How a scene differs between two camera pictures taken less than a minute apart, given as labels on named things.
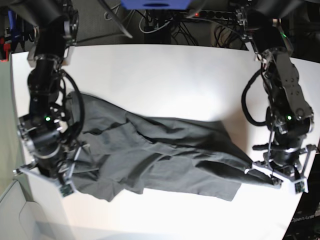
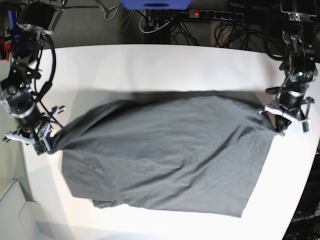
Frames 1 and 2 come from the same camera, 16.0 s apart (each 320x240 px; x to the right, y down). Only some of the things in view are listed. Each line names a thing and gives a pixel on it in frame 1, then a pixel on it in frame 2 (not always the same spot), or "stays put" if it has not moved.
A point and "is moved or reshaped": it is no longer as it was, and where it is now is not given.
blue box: (156, 4) stays put
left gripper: (284, 150) -> (291, 93)
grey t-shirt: (190, 157) is moved or reshaped
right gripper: (46, 140) -> (21, 103)
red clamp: (7, 48) stays put
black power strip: (220, 15) stays put
